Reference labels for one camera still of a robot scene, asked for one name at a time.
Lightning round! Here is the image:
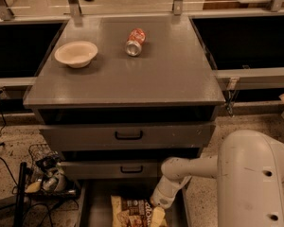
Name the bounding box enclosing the black metal stand post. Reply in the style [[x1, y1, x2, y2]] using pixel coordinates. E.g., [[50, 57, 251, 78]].
[[13, 162, 27, 227]]

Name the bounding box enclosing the grey top drawer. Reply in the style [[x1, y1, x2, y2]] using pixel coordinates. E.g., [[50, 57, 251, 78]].
[[40, 123, 216, 151]]

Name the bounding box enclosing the black wire basket with items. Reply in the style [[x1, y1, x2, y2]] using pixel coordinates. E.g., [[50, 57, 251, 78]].
[[25, 144, 78, 198]]

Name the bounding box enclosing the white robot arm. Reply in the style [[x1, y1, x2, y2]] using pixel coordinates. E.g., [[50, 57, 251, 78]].
[[151, 130, 284, 227]]

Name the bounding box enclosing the grey middle drawer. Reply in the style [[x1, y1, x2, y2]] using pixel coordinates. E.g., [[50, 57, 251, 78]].
[[62, 159, 161, 180]]

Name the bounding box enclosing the black drawer handle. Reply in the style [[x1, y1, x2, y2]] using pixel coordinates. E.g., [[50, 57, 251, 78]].
[[115, 131, 144, 141], [120, 166, 144, 174]]

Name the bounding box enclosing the black floor cable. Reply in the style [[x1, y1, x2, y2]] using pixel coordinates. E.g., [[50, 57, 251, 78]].
[[0, 111, 20, 187]]

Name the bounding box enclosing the black top drawer handle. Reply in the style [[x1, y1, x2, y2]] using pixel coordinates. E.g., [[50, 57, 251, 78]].
[[115, 131, 144, 141]]

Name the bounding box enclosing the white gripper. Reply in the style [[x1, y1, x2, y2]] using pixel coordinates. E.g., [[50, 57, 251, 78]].
[[150, 182, 180, 227]]

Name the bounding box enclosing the red soda can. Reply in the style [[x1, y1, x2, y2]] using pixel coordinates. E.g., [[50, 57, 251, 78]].
[[125, 28, 146, 57]]

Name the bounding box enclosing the grey open bottom drawer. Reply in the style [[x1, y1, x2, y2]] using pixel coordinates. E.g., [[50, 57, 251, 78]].
[[76, 178, 192, 227]]

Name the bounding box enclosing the metal railing post centre-left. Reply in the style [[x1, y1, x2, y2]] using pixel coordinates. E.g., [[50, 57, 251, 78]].
[[68, 0, 81, 17]]

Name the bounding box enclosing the white paper bowl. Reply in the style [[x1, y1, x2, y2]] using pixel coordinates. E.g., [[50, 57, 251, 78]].
[[54, 41, 98, 68]]

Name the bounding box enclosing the black middle drawer handle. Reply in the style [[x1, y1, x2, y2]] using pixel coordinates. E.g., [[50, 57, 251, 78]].
[[120, 166, 144, 174]]

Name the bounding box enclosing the brown chip bag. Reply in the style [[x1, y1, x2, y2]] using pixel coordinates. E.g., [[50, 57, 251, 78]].
[[110, 195, 169, 227]]

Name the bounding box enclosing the grey metal drawer cabinet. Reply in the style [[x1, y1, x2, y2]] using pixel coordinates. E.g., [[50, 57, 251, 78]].
[[23, 14, 226, 227]]

